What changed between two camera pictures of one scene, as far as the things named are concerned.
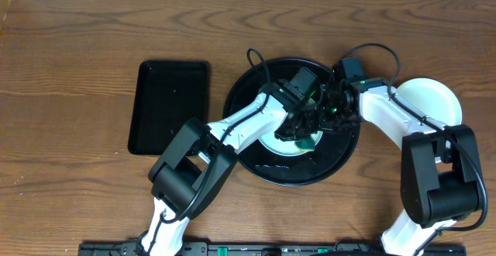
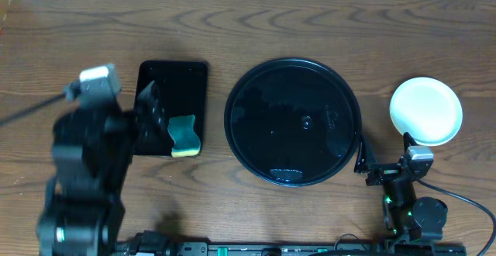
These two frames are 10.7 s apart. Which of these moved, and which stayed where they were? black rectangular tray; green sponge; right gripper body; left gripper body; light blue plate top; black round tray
Moved: light blue plate top; left gripper body; right gripper body; green sponge
Stayed: black round tray; black rectangular tray
